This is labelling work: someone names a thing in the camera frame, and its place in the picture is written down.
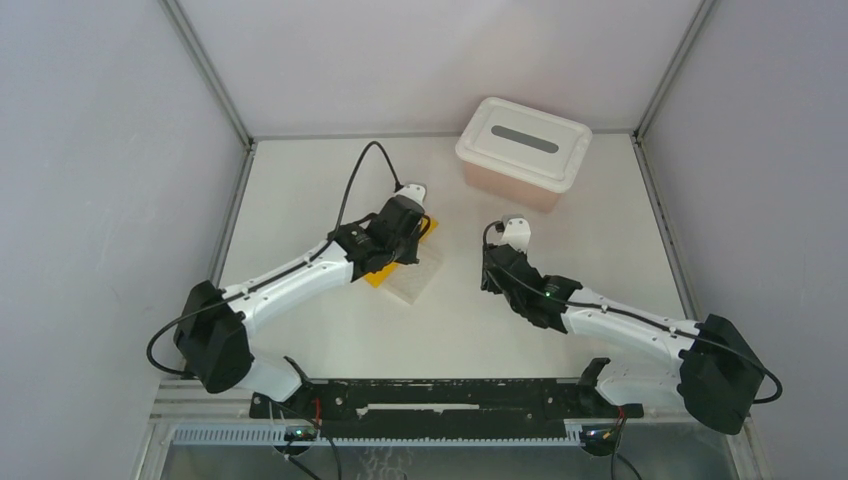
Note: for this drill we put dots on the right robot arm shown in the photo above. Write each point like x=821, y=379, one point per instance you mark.
x=706, y=367

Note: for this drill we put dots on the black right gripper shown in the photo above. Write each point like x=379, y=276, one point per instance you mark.
x=488, y=283

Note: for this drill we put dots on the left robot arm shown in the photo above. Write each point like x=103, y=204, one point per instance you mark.
x=217, y=327

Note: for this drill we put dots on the pink plastic bin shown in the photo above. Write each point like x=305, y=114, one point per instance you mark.
x=509, y=188

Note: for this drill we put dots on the white plastic bin lid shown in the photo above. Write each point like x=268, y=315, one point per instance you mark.
x=525, y=144

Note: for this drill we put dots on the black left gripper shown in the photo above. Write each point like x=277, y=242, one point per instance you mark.
x=410, y=256

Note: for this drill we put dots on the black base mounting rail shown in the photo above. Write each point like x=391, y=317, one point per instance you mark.
x=446, y=409

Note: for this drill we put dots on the clear well plate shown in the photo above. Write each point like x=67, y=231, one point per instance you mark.
x=408, y=282

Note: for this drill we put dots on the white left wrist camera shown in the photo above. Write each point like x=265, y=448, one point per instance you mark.
x=413, y=191

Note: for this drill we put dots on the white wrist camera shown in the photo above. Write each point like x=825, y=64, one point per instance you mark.
x=515, y=232
x=413, y=191

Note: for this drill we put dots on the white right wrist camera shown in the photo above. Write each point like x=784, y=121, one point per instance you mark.
x=515, y=232

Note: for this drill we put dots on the yellow test tube rack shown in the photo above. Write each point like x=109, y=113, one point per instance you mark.
x=381, y=275

